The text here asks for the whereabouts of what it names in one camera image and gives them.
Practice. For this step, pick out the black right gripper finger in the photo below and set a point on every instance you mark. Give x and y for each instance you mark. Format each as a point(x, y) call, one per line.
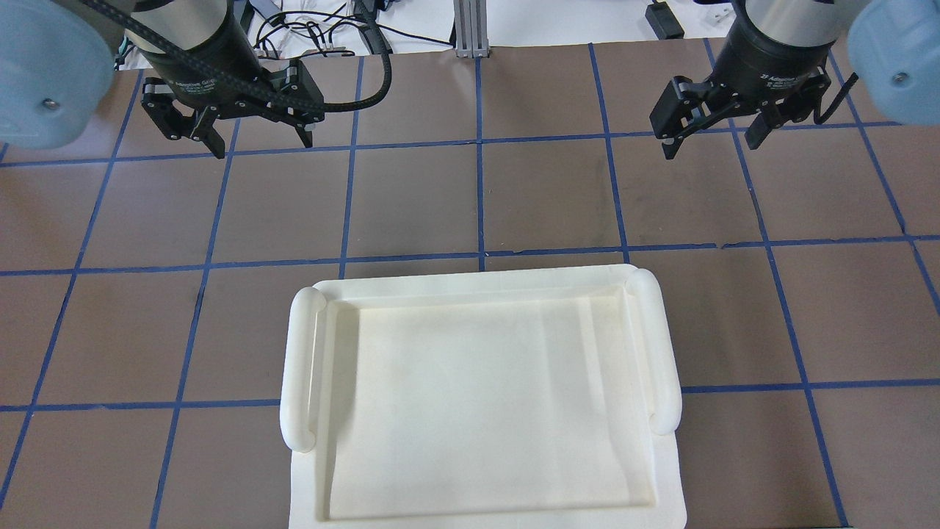
point(761, 127)
point(671, 146)

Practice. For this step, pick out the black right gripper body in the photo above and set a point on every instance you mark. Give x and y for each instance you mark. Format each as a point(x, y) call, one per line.
point(767, 55)

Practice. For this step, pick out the black power adapter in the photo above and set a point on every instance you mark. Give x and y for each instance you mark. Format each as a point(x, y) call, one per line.
point(663, 21)

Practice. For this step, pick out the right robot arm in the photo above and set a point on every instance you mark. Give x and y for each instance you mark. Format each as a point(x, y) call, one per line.
point(890, 46)

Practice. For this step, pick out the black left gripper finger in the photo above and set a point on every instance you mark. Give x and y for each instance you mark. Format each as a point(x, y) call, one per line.
point(305, 133)
point(214, 142)

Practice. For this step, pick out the white plastic tray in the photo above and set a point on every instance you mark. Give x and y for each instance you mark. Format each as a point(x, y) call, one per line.
point(530, 398)

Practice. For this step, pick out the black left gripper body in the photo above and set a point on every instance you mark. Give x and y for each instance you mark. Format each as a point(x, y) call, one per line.
point(208, 53)

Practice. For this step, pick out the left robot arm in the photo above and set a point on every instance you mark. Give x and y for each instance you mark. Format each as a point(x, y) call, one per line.
point(57, 67)

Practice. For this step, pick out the aluminium frame post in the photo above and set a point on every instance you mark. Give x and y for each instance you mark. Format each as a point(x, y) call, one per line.
point(470, 29)

